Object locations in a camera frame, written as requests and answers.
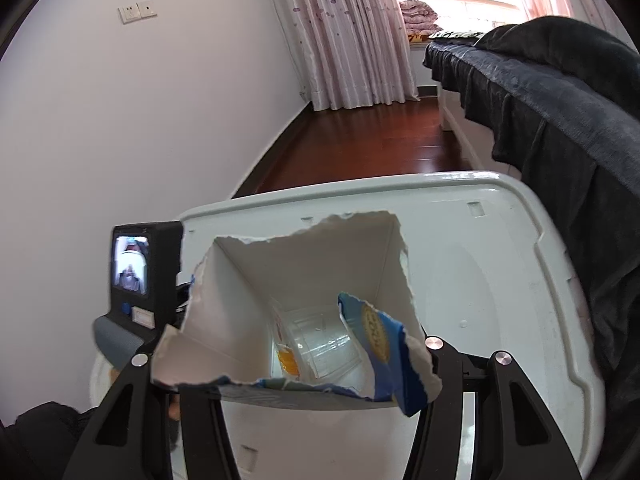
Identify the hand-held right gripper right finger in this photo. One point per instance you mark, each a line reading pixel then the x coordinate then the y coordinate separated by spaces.
pixel 505 410

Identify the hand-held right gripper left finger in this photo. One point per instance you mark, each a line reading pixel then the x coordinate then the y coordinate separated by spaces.
pixel 120 415

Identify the torn white blue paper box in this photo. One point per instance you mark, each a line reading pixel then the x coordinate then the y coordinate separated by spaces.
pixel 235 310

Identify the clear plastic cup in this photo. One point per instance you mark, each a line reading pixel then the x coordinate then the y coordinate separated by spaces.
pixel 322 342

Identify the person's left forearm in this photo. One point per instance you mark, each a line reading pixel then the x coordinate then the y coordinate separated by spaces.
pixel 45 440

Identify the person's left hand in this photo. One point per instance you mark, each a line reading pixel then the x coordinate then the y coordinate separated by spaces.
pixel 173 407

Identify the white plastic storage box lid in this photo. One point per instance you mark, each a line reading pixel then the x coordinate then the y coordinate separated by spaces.
pixel 490 270

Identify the dark blanket covered bed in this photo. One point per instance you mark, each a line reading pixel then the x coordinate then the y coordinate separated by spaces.
pixel 575 160

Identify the stack of folded pink quilts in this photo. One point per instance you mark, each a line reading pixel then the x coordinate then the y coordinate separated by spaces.
pixel 419 16

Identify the patterned cloth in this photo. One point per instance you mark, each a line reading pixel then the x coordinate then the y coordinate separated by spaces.
pixel 455 35

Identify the white wall socket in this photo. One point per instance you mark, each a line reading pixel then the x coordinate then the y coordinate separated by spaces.
pixel 137 11

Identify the white bed frame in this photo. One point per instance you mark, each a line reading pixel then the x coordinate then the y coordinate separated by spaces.
pixel 462 132

